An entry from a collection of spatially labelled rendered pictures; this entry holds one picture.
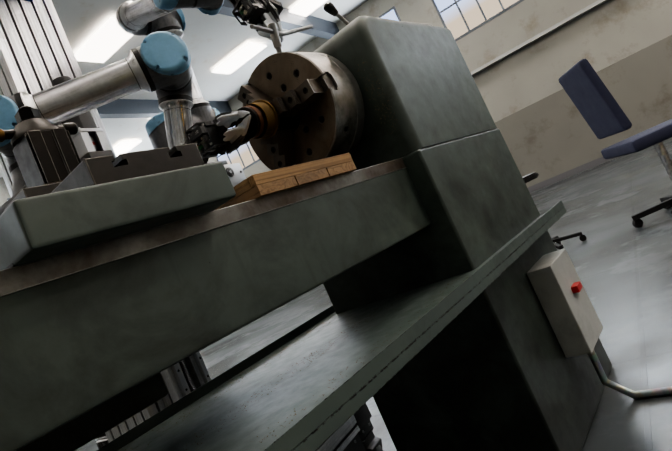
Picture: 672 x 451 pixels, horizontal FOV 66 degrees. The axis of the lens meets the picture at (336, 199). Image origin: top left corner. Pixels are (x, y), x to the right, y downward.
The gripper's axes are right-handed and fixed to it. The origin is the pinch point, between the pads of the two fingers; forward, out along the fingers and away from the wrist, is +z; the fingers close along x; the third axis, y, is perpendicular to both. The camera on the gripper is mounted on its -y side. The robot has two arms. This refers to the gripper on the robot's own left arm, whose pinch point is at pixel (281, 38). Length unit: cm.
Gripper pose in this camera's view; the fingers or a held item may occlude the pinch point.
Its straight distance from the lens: 155.3
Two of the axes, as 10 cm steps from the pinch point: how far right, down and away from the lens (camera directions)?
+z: 5.8, 7.9, -2.3
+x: 5.8, -5.9, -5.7
